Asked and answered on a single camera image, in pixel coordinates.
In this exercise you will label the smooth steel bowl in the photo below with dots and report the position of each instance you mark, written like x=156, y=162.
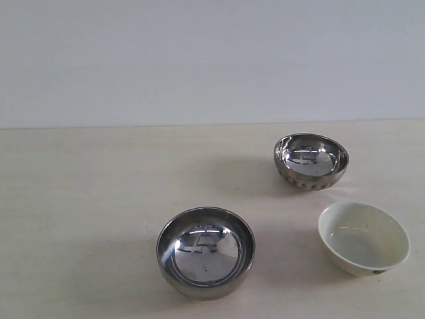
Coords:
x=205, y=252

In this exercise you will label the ribbed steel bowl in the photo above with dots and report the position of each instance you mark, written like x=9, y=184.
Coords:
x=310, y=162

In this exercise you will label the white ceramic bowl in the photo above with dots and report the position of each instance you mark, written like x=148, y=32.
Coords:
x=361, y=239

